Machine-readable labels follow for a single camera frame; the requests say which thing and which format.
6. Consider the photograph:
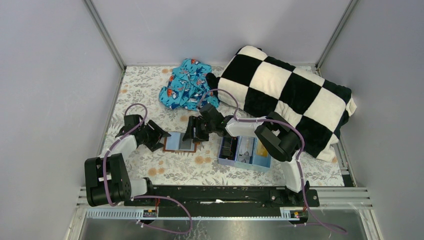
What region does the brown leather card holder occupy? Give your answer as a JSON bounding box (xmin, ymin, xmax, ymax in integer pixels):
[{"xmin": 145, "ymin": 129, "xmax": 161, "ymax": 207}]
[{"xmin": 162, "ymin": 132, "xmax": 197, "ymax": 153}]

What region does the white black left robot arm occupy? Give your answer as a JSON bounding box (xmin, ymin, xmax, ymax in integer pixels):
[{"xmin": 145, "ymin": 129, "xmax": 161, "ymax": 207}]
[{"xmin": 84, "ymin": 114, "xmax": 171, "ymax": 207}]

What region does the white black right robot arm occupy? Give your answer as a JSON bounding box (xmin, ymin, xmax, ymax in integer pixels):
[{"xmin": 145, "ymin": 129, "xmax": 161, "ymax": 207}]
[{"xmin": 182, "ymin": 103, "xmax": 309, "ymax": 205}]

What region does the dark grey VIP card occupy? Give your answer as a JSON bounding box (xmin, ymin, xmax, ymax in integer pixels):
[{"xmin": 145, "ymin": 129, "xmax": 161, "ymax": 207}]
[{"xmin": 178, "ymin": 133, "xmax": 196, "ymax": 152}]

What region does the white black card in organizer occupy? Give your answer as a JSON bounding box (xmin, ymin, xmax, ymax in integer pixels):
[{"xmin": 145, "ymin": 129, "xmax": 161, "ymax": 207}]
[{"xmin": 236, "ymin": 136, "xmax": 255, "ymax": 164}]

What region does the yellow card in organizer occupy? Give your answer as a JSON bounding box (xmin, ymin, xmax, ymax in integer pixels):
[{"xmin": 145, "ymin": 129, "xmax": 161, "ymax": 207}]
[{"xmin": 256, "ymin": 141, "xmax": 268, "ymax": 158}]

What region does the black item in organizer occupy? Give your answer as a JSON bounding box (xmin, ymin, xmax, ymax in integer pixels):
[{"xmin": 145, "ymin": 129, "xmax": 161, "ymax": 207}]
[{"xmin": 218, "ymin": 137, "xmax": 238, "ymax": 160}]

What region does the blue shark print cloth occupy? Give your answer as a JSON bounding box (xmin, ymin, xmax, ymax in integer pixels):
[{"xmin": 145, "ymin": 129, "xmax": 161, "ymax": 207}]
[{"xmin": 158, "ymin": 58, "xmax": 220, "ymax": 111}]

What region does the floral patterned table mat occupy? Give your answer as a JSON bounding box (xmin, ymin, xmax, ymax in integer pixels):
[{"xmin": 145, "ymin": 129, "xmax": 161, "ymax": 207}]
[{"xmin": 99, "ymin": 65, "xmax": 345, "ymax": 187}]

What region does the blue three-compartment organizer box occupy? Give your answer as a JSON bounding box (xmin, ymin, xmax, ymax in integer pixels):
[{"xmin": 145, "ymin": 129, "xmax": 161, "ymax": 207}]
[{"xmin": 217, "ymin": 136, "xmax": 272, "ymax": 173}]

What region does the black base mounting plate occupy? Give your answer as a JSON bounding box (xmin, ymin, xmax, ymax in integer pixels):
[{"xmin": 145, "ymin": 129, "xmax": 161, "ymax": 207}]
[{"xmin": 124, "ymin": 185, "xmax": 320, "ymax": 218}]

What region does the black white checkered pillow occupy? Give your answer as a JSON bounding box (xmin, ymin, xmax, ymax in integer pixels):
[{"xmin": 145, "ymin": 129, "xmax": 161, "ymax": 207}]
[{"xmin": 206, "ymin": 45, "xmax": 357, "ymax": 162}]

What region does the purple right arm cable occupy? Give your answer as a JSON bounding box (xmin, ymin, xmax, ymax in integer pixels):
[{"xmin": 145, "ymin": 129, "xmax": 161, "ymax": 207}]
[{"xmin": 197, "ymin": 88, "xmax": 349, "ymax": 236}]

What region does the aluminium frame rail front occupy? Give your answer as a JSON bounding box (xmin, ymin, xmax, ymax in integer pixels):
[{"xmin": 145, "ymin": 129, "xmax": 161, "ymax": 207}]
[{"xmin": 65, "ymin": 185, "xmax": 383, "ymax": 240}]

